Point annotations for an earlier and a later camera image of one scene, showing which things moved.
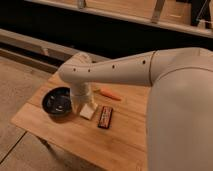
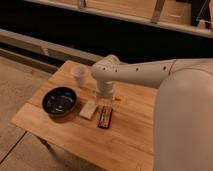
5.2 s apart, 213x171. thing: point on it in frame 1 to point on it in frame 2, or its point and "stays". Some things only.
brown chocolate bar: (105, 117) stays
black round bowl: (57, 101) stays
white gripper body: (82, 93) to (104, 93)
